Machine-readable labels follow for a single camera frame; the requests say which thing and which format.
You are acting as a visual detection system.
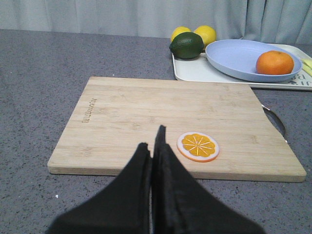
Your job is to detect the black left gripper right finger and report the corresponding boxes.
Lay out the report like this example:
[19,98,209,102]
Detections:
[152,125,264,234]

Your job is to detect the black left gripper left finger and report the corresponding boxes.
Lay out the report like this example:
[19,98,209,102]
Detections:
[47,143,152,234]

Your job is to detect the light blue plate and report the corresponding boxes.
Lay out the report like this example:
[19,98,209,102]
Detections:
[205,39,302,83]

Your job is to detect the whole orange fruit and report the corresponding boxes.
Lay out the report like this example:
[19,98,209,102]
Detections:
[256,50,294,75]

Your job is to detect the cream white tray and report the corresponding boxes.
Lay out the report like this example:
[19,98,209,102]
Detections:
[173,44,312,91]

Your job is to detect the orange slice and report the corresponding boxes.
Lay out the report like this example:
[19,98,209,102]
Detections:
[176,132,220,162]

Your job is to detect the wooden cutting board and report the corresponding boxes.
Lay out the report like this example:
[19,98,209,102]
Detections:
[47,77,306,182]

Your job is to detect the green lime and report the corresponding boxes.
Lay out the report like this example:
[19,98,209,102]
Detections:
[169,32,204,59]

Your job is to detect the yellow lemon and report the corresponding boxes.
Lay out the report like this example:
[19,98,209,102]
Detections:
[170,26,192,42]
[194,25,217,48]

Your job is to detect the yellow-green peel pieces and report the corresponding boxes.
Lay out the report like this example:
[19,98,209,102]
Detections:
[301,59,312,76]

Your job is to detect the grey curtain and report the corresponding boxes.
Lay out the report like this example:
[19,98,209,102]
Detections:
[0,0,312,45]

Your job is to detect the metal cutting board handle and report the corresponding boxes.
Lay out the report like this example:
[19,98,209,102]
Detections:
[261,104,288,143]

